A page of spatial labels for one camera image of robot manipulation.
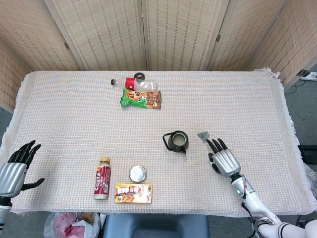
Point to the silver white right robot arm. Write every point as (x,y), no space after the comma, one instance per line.
(255,200)

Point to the black ring lid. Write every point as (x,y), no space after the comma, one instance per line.
(140,75)

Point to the red coffee bottle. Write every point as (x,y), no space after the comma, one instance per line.
(102,179)

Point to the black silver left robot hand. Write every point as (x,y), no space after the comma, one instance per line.
(11,177)

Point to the green snack bag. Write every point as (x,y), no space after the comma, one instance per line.
(138,99)

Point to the woven folding screen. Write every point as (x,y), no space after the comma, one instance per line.
(104,34)

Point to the clear plastic bottle red label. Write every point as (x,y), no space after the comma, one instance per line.
(143,85)

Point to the beige woven tablecloth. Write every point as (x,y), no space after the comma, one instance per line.
(74,129)

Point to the white power strip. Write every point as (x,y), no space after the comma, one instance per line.
(309,75)

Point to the white pink plastic bag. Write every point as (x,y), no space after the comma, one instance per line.
(71,226)

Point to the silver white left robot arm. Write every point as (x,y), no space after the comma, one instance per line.
(3,210)

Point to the yellow curry box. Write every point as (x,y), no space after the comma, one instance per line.
(133,194)

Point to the grey pyramid tea bag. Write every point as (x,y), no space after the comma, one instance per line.
(203,135)

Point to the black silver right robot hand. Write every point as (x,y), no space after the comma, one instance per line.
(226,162)

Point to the black teapot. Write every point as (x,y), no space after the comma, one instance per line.
(171,143)

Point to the round silver metal tin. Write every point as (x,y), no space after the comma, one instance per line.
(137,173)

